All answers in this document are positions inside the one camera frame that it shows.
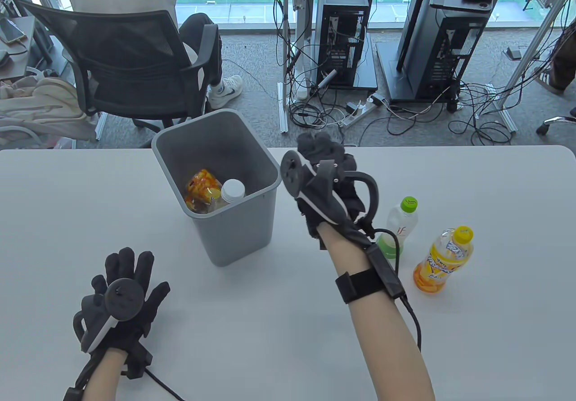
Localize person's right hand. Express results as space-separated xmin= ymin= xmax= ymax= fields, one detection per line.
xmin=296 ymin=132 xmax=375 ymax=252

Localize person's left hand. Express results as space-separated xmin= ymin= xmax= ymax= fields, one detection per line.
xmin=80 ymin=247 xmax=171 ymax=353

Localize grey plastic bin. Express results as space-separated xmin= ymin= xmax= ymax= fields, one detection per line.
xmin=152 ymin=109 xmax=283 ymax=267

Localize white cap clear bottle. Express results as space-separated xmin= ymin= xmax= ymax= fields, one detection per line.
xmin=209 ymin=179 xmax=247 ymax=213

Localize orange patterned bottle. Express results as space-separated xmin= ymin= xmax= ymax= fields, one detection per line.
xmin=184 ymin=169 xmax=224 ymax=214

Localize green cap white bottle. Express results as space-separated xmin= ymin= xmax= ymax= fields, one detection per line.
xmin=375 ymin=197 xmax=419 ymax=260

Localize yellow cap orange bottle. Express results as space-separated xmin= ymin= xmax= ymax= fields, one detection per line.
xmin=413 ymin=226 xmax=475 ymax=294

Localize person's left forearm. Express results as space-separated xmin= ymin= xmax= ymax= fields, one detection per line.
xmin=83 ymin=349 xmax=123 ymax=401

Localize person's right forearm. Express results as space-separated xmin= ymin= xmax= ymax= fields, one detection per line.
xmin=320 ymin=223 xmax=436 ymax=401

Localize black left hand controller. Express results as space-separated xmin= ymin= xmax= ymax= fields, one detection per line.
xmin=73 ymin=279 xmax=144 ymax=355

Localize white power strip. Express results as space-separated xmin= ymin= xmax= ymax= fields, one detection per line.
xmin=340 ymin=95 xmax=387 ymax=128

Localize black left wrist sensor module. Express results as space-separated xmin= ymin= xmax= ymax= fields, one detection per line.
xmin=121 ymin=342 xmax=154 ymax=379

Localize aluminium desk leg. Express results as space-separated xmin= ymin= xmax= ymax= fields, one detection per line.
xmin=278 ymin=0 xmax=312 ymax=134

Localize black right wrist sensor box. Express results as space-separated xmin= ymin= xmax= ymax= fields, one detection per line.
xmin=365 ymin=243 xmax=406 ymax=301

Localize black computer tower on cart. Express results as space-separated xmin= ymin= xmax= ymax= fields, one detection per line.
xmin=376 ymin=0 xmax=494 ymax=105

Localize black mesh office chair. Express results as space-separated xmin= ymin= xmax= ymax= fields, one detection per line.
xmin=17 ymin=0 xmax=223 ymax=149

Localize beige cloth bundle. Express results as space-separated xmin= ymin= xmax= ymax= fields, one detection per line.
xmin=0 ymin=76 xmax=99 ymax=148

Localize office chair wheel base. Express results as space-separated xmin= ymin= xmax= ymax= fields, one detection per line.
xmin=535 ymin=108 xmax=576 ymax=136

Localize grey side desk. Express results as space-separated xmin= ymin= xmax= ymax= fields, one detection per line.
xmin=0 ymin=16 xmax=55 ymax=82

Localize smartphone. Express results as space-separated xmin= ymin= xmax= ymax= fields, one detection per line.
xmin=0 ymin=18 xmax=27 ymax=44

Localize tangle of black cables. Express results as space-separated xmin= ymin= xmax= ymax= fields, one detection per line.
xmin=205 ymin=0 xmax=561 ymax=148

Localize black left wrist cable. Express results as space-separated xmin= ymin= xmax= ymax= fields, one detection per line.
xmin=144 ymin=367 xmax=186 ymax=401

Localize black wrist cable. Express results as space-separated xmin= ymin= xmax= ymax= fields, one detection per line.
xmin=373 ymin=228 xmax=423 ymax=353
xmin=144 ymin=367 xmax=186 ymax=401

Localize black left arm cable bundle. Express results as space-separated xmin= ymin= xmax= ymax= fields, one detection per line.
xmin=63 ymin=358 xmax=97 ymax=401

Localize black right wrist strap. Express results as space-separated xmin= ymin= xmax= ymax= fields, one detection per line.
xmin=335 ymin=268 xmax=384 ymax=305

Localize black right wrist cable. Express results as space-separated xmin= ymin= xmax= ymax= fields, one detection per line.
xmin=373 ymin=228 xmax=423 ymax=353

